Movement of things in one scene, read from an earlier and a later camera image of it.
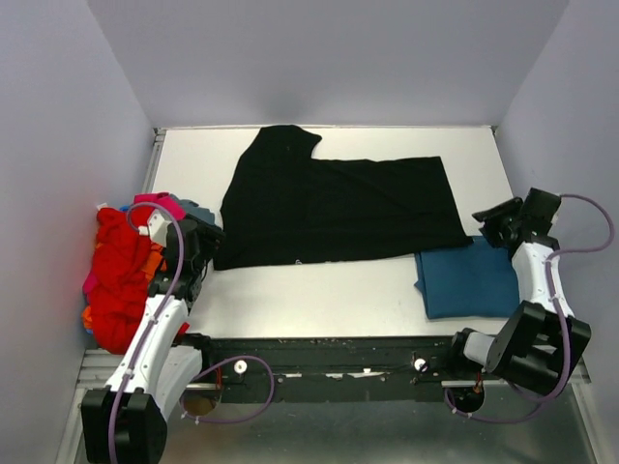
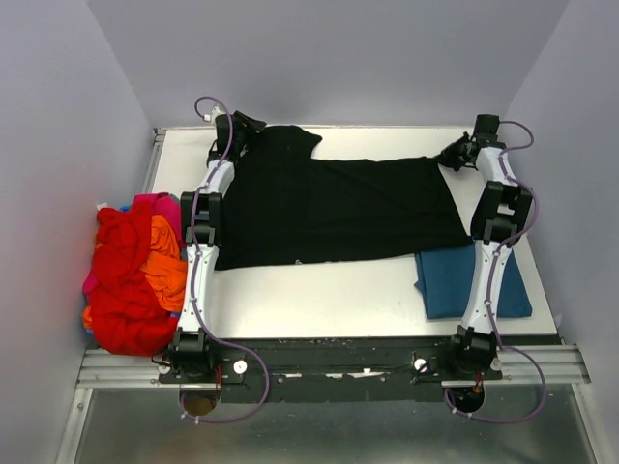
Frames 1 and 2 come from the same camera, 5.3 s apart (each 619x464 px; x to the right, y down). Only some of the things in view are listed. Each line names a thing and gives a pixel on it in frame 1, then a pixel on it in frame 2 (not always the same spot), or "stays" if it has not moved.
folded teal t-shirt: [472, 279] stays
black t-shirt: [281, 207] stays
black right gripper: [488, 229] → [446, 155]
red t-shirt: [119, 299] stays
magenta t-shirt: [156, 200] stays
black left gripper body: [211, 239] → [244, 136]
